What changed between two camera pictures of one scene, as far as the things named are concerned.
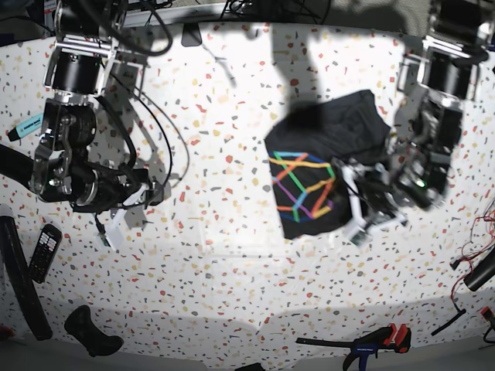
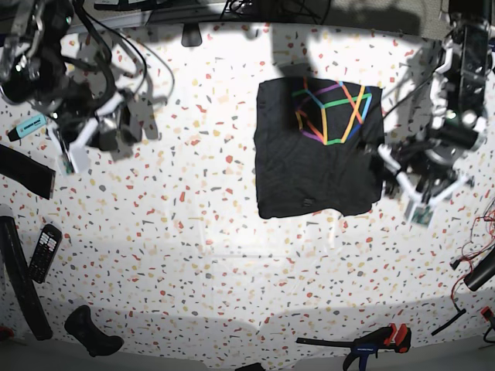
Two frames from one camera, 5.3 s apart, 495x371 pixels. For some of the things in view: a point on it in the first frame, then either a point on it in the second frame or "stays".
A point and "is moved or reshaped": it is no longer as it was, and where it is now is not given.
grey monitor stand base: [191, 35] stays
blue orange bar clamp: [387, 338] stays
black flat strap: [16, 165] stays
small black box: [254, 366] stays
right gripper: [64, 172] to [42, 81]
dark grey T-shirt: [301, 144] is moved or reshaped
